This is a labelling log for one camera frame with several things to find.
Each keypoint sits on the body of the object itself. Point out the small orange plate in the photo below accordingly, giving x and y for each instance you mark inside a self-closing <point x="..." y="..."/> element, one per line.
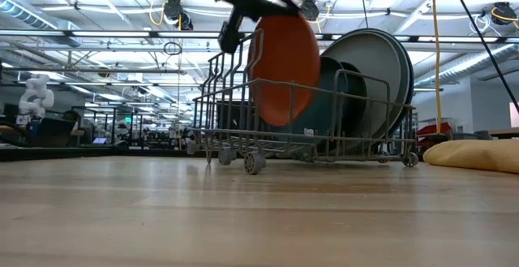
<point x="288" y="72"/>

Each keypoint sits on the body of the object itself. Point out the wooden background table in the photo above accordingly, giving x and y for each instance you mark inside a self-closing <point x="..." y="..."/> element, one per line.
<point x="507" y="133"/>

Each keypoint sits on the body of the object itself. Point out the large grey plate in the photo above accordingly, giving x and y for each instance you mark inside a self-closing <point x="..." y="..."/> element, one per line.
<point x="377" y="64"/>

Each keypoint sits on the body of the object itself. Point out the small dark teal plate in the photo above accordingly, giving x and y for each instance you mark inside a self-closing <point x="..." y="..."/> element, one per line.
<point x="328" y="104"/>

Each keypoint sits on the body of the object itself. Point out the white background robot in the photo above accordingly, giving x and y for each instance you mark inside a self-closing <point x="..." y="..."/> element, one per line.
<point x="36" y="96"/>

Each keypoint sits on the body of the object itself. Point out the red bin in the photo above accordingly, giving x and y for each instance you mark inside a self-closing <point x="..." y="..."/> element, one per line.
<point x="431" y="131"/>

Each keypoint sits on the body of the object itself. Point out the black background cabinet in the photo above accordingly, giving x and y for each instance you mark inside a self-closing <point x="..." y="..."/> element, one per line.
<point x="227" y="114"/>

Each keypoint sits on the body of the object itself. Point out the folded yellow towel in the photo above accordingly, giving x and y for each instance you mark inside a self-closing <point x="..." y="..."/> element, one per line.
<point x="474" y="155"/>

